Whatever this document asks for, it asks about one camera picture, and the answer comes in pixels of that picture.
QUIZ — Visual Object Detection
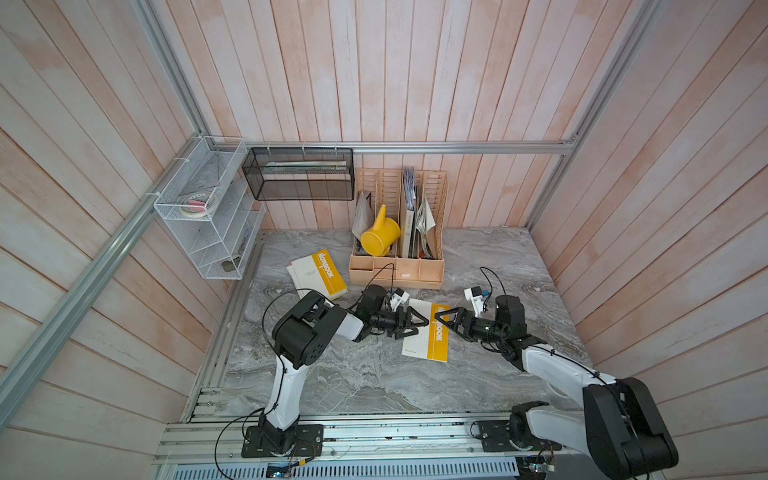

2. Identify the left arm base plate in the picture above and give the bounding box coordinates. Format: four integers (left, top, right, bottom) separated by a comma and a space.
241, 424, 324, 458

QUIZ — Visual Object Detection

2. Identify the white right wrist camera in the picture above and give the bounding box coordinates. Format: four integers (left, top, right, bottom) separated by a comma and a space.
464, 286, 488, 317

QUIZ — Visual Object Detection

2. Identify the tape roll on shelf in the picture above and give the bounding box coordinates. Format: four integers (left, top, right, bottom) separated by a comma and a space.
179, 191, 218, 219

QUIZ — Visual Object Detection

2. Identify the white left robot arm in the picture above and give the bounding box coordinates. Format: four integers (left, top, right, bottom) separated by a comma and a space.
259, 285, 430, 437

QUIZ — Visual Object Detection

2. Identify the white wire wall shelf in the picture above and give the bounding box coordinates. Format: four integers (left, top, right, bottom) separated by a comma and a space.
154, 136, 264, 280

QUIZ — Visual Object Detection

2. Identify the cream lined notebook with holes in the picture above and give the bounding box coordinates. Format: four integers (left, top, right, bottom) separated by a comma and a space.
401, 299, 450, 363

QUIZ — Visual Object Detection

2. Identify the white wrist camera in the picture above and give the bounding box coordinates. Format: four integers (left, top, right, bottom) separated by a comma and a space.
390, 288, 410, 311
464, 286, 488, 317

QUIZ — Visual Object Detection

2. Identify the grey folder in organizer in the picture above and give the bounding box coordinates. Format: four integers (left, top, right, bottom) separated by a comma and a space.
351, 190, 375, 241

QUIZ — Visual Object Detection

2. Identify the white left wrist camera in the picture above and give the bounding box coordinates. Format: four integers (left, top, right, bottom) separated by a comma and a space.
390, 288, 410, 311

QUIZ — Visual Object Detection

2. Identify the yellow plastic watering can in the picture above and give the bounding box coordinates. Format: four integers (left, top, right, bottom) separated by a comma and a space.
360, 205, 401, 257

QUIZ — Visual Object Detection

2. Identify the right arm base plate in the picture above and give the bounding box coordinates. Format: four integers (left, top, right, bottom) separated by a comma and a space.
470, 419, 562, 454

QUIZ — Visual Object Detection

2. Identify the peach plastic desk organizer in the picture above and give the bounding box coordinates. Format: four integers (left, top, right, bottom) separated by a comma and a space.
349, 168, 448, 290

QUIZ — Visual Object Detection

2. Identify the illustrated book in organizer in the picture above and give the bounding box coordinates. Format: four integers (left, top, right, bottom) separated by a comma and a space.
416, 195, 436, 260

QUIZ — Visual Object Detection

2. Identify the aluminium frame rail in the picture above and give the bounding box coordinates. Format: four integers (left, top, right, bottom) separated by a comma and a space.
244, 140, 576, 155

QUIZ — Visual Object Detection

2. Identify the black mesh wall basket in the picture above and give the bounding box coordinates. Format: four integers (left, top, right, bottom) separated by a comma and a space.
242, 147, 355, 201

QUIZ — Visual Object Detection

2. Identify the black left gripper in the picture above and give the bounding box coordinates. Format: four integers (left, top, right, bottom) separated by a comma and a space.
370, 306, 429, 340

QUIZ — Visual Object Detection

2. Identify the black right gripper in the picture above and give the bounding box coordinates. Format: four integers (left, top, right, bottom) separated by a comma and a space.
436, 308, 506, 345

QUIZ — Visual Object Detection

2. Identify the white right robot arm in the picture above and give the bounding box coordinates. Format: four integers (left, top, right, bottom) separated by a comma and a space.
435, 295, 679, 479

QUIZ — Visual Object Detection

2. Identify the grey-green book in organizer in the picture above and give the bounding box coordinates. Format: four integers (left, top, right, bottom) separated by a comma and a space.
400, 167, 417, 258

